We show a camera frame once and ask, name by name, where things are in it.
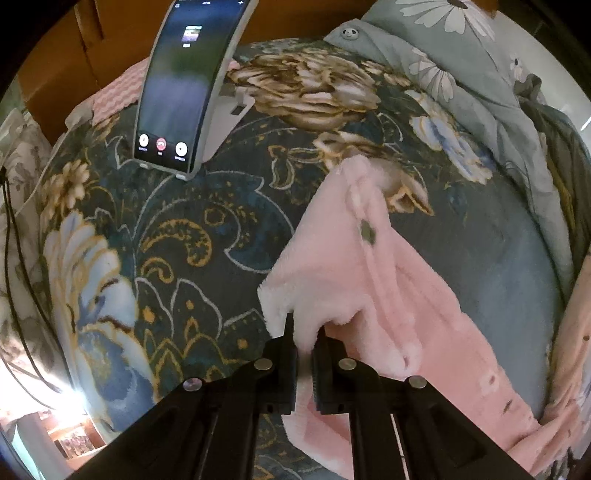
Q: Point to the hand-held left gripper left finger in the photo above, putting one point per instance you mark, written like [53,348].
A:
[290,344]

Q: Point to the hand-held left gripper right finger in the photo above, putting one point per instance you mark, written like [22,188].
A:
[317,350]

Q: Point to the wooden headboard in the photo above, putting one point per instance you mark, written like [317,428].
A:
[120,32]

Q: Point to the dark grey-green cloth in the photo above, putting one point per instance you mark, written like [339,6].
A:
[570,152]

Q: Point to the smartphone with lit screen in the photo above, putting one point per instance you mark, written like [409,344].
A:
[184,83]

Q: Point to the green daisy-print quilt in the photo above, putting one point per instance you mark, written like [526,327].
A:
[466,87]

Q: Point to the wooden bedside shelf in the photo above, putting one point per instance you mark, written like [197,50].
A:
[69,438]

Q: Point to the white phone stand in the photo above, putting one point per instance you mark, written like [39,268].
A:
[228,110]

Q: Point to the pink checkered cloth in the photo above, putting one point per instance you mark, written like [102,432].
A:
[117,92]

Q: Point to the dark teal floral blanket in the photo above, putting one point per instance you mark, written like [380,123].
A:
[194,258]

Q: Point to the grey floral bed sheet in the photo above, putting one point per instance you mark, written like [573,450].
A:
[23,166]

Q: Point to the pink fleece flower-print garment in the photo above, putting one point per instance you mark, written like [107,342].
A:
[415,300]

